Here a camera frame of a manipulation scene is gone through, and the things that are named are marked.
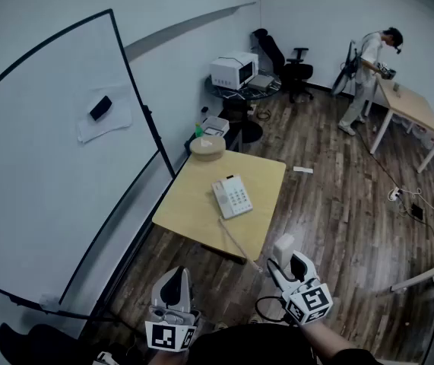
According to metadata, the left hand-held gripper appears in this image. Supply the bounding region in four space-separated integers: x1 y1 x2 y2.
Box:
144 266 202 353

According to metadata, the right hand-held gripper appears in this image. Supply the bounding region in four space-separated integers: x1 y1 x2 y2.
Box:
266 251 334 326

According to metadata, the person's right forearm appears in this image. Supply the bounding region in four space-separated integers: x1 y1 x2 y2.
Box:
299 319 356 358

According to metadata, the person's black shirt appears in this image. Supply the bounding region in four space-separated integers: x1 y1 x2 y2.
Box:
191 322 434 365

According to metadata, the light wooden square table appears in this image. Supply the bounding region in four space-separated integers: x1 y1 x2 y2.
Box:
151 149 287 263

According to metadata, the white telephone base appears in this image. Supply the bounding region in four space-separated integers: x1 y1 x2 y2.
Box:
211 174 254 221

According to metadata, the white table leg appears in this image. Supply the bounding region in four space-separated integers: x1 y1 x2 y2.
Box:
389 260 434 294

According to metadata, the round wooden tissue box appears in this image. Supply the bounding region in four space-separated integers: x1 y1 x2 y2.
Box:
188 135 227 163

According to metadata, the black low cabinet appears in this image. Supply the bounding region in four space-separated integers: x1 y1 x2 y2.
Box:
184 118 244 155

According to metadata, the white open box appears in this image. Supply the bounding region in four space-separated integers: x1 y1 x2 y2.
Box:
201 116 230 138

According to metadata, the white paper sheet on whiteboard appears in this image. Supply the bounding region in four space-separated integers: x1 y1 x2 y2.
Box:
76 83 134 144

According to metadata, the round black marble table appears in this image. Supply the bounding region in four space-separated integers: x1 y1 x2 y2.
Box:
204 72 283 144

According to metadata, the large black-framed whiteboard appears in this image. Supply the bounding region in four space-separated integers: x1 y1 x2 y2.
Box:
0 8 176 321

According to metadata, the flat grey box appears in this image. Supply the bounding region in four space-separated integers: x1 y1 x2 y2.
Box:
247 74 275 91

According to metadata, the black whiteboard eraser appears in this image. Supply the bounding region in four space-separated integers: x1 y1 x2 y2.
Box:
88 95 113 122

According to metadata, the black office chair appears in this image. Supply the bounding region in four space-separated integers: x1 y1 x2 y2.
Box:
252 27 315 104

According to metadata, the wooden desk with white legs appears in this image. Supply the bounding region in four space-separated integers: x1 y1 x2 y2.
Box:
364 75 434 174

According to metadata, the white microwave oven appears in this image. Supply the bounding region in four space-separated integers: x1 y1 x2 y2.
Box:
209 50 260 90

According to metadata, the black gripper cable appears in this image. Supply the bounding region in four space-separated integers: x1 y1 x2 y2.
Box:
254 295 290 325

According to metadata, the long black floor cable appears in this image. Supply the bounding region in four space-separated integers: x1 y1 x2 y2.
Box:
353 125 434 258

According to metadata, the white floor cord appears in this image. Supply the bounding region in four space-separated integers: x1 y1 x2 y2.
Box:
398 187 434 232

